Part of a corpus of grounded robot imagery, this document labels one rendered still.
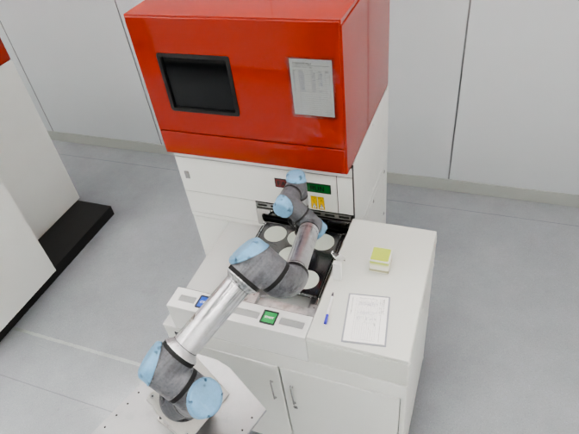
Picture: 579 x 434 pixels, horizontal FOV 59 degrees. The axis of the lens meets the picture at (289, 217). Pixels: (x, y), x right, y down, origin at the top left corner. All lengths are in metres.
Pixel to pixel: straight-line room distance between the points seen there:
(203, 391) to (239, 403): 0.29
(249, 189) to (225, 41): 0.70
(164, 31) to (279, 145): 0.58
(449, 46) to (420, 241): 1.57
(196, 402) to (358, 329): 0.59
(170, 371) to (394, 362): 0.70
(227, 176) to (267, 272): 0.84
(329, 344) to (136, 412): 0.70
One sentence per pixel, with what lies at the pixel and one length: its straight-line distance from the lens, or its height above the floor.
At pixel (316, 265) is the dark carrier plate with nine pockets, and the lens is 2.06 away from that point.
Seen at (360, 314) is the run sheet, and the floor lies 0.97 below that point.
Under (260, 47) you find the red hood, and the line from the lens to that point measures 1.80.
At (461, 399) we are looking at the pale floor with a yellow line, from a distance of 2.79.
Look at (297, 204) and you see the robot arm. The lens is 1.86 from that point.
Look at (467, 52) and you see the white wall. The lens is 3.33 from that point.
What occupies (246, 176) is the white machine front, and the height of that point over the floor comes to 1.11.
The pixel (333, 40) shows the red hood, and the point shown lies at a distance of 1.70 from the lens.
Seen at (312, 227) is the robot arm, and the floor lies 1.17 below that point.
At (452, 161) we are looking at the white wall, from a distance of 3.72.
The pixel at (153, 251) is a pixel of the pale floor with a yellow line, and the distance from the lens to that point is 3.67.
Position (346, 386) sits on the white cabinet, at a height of 0.72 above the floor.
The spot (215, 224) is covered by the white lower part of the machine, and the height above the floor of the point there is 0.78.
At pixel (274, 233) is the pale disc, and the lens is 2.22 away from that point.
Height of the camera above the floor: 2.41
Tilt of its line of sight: 41 degrees down
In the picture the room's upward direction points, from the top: 8 degrees counter-clockwise
